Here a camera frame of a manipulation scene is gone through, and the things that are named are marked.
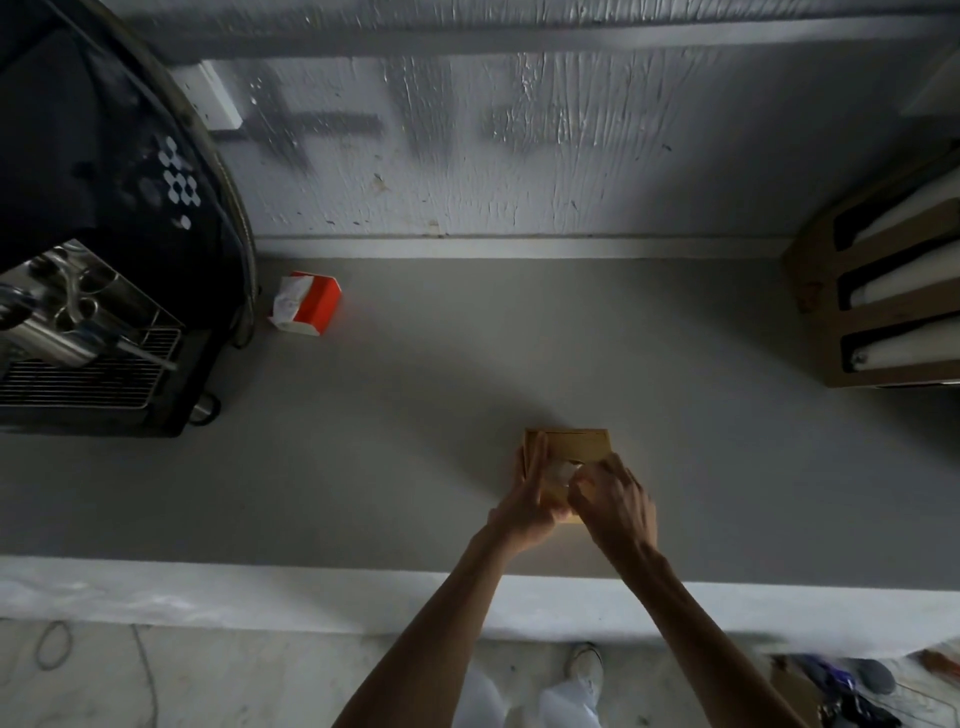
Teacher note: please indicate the person's left fingers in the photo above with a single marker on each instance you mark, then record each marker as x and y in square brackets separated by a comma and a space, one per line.
[535, 469]

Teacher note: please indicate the person's right fingers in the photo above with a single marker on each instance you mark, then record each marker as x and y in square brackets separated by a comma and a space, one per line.
[600, 480]

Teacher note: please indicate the red and white tissue box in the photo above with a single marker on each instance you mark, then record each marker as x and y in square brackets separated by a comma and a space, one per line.
[307, 304]

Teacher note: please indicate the white wall socket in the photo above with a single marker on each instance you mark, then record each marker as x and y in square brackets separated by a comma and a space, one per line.
[214, 94]

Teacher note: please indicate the black espresso machine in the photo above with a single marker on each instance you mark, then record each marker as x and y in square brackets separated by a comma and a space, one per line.
[97, 225]

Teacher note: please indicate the white cup stack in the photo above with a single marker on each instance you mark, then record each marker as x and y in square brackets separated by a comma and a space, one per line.
[907, 277]
[911, 210]
[907, 345]

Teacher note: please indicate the blue and black floor clutter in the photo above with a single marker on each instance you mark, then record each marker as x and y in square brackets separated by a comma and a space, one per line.
[844, 686]

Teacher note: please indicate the small brown cardboard box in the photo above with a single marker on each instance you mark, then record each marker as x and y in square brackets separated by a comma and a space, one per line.
[577, 446]

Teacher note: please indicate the person's right forearm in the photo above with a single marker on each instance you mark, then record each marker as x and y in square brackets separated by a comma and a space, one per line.
[705, 645]

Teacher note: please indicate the person's right hand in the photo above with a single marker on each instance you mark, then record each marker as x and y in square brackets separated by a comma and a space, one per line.
[619, 514]

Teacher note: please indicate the person's left forearm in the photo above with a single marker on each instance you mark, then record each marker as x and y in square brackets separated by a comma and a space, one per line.
[435, 637]

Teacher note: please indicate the person's white trousers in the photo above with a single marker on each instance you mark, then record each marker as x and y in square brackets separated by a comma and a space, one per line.
[570, 705]

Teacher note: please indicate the brown wooden cup dispenser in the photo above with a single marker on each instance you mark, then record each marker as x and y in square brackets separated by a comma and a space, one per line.
[817, 300]

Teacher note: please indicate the white paper item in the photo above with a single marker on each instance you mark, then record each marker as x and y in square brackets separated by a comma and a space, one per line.
[562, 472]

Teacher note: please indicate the person's grey shoe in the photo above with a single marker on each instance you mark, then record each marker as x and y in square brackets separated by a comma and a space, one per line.
[586, 661]

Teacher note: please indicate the person's left hand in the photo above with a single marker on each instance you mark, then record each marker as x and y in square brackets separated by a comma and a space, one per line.
[521, 514]

